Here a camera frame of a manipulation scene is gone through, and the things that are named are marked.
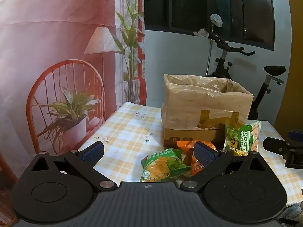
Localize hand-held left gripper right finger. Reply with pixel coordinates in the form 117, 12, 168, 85
181, 141, 267, 191

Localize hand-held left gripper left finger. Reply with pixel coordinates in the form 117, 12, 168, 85
31, 141, 117, 191

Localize orange snack packet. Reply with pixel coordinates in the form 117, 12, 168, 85
176, 140, 219, 176

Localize green rice cracker packet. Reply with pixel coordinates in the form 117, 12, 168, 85
224, 120, 261, 157

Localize green chip packet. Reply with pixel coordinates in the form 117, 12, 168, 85
141, 148, 191, 183

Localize plastic-lined cardboard box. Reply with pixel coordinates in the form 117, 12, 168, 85
161, 74, 254, 148

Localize checkered floral tablecloth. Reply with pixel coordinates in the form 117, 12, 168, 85
78, 102, 303, 205

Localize black exercise bike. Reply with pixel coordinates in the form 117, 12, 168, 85
194, 31, 286, 121

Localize crumpled white tissue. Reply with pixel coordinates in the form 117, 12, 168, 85
193, 28, 209, 39

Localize dark window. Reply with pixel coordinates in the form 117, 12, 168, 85
144, 0, 275, 51

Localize printed wall backdrop cloth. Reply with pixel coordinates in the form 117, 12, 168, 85
0, 0, 147, 179

